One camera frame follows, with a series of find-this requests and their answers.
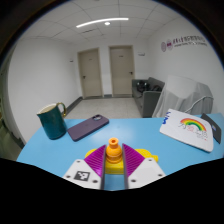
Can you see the purple smartphone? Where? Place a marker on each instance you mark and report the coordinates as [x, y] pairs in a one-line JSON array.
[[87, 127]]

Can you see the grey cloth cover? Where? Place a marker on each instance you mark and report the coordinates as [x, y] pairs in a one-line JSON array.
[[183, 95]]

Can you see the round ceiling light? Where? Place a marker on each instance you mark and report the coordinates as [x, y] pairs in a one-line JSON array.
[[107, 23]]

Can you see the yellow power strip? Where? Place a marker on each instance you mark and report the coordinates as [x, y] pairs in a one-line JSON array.
[[115, 168]]

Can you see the beige door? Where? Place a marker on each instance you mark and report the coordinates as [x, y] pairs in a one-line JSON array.
[[121, 71], [90, 73]]

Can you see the dark grey notebook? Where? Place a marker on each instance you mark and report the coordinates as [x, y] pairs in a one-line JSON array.
[[213, 128]]

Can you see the grey sofa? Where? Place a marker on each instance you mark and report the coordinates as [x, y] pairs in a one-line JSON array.
[[148, 100]]

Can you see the purple wall sign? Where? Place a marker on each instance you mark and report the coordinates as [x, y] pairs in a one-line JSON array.
[[183, 42]]

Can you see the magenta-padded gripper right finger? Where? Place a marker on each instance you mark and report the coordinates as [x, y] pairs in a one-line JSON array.
[[146, 171]]

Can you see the long ceiling light strip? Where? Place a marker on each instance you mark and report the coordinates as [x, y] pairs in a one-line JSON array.
[[100, 21]]

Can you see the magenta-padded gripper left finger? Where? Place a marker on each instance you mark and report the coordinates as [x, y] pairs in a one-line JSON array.
[[80, 173]]

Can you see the black bag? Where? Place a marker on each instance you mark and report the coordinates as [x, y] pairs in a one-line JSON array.
[[142, 86]]

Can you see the white rainbow-print mouse pad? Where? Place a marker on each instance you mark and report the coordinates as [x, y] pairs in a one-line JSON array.
[[186, 131]]

